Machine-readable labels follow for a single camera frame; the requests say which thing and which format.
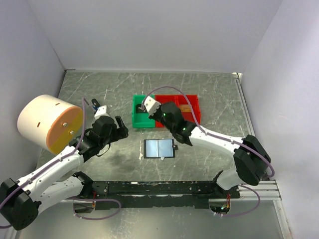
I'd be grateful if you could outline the gold VIP card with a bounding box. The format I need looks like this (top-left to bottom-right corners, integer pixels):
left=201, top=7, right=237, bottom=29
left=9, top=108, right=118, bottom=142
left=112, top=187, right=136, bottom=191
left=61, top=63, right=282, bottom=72
left=179, top=105, right=191, bottom=113

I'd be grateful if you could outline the black leather card holder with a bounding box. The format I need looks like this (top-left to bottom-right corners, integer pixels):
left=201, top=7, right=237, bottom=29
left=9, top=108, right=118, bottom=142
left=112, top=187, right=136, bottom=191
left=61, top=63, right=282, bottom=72
left=144, top=139, right=178, bottom=160

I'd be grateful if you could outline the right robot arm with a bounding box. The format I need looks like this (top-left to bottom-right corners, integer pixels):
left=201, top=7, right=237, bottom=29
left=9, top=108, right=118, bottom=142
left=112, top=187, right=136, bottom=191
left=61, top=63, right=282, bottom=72
left=146, top=101, right=271, bottom=198

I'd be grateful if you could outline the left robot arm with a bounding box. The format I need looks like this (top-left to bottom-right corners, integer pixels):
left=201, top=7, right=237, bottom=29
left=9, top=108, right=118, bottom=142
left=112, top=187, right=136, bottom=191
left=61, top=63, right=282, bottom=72
left=0, top=116, right=129, bottom=231

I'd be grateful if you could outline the black card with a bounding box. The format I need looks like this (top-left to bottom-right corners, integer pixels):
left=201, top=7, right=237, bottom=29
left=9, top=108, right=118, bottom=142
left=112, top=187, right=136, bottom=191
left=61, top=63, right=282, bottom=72
left=135, top=104, right=148, bottom=114

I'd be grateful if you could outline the red bin right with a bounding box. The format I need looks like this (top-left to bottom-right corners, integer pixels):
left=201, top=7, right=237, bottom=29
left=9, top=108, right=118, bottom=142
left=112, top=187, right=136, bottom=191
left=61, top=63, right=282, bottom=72
left=178, top=94, right=201, bottom=123

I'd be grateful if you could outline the red bin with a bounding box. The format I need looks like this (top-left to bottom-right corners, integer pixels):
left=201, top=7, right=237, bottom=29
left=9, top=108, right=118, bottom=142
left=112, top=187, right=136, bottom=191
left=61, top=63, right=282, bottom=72
left=155, top=94, right=179, bottom=128
left=178, top=94, right=201, bottom=123

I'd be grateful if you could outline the red bin left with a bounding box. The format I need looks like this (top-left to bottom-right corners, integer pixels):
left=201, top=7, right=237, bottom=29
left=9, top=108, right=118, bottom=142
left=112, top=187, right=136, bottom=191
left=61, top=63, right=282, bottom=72
left=155, top=94, right=179, bottom=128

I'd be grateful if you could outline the green bin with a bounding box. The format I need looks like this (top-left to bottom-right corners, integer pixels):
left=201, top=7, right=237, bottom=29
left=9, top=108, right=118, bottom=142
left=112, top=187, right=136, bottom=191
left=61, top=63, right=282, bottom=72
left=132, top=95, right=155, bottom=128

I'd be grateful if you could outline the blue and black tool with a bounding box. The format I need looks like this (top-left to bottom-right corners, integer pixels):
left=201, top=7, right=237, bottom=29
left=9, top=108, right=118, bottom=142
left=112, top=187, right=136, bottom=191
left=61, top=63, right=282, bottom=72
left=91, top=99, right=101, bottom=111

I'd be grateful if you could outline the white and orange cylinder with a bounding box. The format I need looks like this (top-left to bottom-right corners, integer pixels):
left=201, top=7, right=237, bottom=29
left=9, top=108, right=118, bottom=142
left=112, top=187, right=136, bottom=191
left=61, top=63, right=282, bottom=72
left=17, top=95, right=83, bottom=154

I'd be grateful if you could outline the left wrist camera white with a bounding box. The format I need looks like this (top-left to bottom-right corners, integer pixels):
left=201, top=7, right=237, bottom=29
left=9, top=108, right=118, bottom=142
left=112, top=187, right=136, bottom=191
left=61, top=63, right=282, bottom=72
left=94, top=105, right=110, bottom=121

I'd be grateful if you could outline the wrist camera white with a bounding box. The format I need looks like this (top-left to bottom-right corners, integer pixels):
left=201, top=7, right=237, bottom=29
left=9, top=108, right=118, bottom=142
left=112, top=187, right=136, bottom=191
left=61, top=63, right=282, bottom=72
left=141, top=96, right=161, bottom=116
left=94, top=105, right=110, bottom=121

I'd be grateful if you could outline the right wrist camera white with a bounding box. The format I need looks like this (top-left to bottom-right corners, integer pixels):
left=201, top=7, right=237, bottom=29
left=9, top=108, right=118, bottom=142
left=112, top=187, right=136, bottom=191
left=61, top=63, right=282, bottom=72
left=141, top=96, right=161, bottom=116

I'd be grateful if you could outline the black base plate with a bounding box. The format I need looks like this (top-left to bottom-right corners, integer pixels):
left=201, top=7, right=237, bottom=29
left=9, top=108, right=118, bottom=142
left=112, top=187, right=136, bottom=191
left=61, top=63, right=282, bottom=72
left=75, top=181, right=240, bottom=209

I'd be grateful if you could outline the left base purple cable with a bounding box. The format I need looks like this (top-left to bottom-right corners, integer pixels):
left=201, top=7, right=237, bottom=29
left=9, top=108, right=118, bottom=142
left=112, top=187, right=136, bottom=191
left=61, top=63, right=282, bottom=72
left=72, top=198, right=122, bottom=220

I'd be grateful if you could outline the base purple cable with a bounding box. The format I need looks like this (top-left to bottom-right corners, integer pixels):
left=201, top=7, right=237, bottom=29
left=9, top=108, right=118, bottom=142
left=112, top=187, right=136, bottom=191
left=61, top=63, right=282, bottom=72
left=72, top=198, right=122, bottom=220
left=213, top=184, right=261, bottom=218

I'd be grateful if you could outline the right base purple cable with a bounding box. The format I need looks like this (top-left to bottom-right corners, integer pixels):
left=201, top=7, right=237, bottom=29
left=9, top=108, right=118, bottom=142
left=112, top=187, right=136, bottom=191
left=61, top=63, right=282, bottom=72
left=213, top=184, right=261, bottom=218

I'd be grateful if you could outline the aluminium rail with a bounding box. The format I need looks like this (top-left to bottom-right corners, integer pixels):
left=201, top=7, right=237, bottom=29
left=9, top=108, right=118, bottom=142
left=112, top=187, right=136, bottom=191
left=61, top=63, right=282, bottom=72
left=68, top=181, right=281, bottom=202

